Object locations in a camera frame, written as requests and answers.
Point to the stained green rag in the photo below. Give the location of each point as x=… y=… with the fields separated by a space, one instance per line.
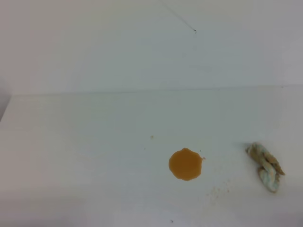
x=269 y=170

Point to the brown coffee stain puddle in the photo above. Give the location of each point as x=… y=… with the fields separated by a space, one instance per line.
x=185 y=164

